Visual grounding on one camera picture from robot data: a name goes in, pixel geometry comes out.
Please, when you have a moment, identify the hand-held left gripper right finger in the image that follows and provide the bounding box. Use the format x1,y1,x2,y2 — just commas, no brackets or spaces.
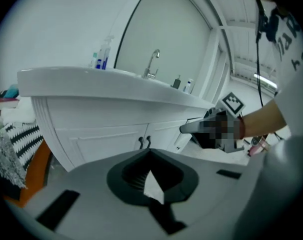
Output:
149,148,245,240

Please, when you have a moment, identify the pink plastic object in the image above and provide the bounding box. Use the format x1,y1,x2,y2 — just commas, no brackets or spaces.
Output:
247,136,270,157

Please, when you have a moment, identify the white towel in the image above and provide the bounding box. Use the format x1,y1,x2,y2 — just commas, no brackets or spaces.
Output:
1,96,37,125

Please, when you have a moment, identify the grey fuzzy blanket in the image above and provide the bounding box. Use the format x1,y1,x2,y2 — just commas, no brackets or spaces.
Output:
0,131,27,189

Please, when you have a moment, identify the chrome faucet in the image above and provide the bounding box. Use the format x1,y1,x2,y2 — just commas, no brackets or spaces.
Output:
142,48,161,81

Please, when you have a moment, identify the black soap dispenser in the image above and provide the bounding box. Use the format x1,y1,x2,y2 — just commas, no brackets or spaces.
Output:
172,74,182,89

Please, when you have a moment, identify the ceiling tube light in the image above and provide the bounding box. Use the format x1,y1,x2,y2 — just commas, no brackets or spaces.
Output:
252,71,278,89

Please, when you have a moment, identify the teal cushion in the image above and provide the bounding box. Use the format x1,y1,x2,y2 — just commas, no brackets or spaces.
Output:
3,83,19,99

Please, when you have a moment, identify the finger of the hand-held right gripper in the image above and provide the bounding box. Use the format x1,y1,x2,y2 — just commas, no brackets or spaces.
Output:
180,120,206,135

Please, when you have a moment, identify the black white striped blanket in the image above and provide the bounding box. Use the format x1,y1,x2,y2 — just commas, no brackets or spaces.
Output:
0,90,45,165

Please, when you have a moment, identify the black camera cable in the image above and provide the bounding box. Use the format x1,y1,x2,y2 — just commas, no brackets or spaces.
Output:
254,0,266,108

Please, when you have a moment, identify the dark wristband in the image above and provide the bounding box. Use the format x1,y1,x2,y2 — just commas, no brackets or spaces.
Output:
237,116,246,139

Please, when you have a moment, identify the grey roller blind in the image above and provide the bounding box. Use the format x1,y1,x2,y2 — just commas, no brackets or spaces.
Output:
113,0,214,99
202,45,229,102

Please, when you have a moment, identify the person's right hand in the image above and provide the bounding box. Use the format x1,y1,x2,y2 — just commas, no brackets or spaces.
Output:
206,114,242,146

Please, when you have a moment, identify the person's right forearm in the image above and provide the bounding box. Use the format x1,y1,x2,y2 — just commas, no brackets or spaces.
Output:
241,98,290,139

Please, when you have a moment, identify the red book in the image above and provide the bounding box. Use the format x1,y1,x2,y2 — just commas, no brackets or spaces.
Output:
0,97,20,110

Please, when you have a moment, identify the person's white shirt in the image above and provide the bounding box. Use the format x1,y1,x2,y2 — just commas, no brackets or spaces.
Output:
253,0,303,147

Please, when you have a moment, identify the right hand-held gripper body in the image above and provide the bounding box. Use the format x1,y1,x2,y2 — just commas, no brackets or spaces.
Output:
193,91,245,154

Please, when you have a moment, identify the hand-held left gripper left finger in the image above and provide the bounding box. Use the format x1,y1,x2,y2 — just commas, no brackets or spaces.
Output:
23,148,169,240

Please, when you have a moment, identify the white vanity cabinet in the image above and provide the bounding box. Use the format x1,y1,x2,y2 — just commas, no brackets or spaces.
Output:
30,95,212,172

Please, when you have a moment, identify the clear pump bottle blue label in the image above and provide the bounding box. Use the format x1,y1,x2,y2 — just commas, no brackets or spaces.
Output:
96,35,115,70

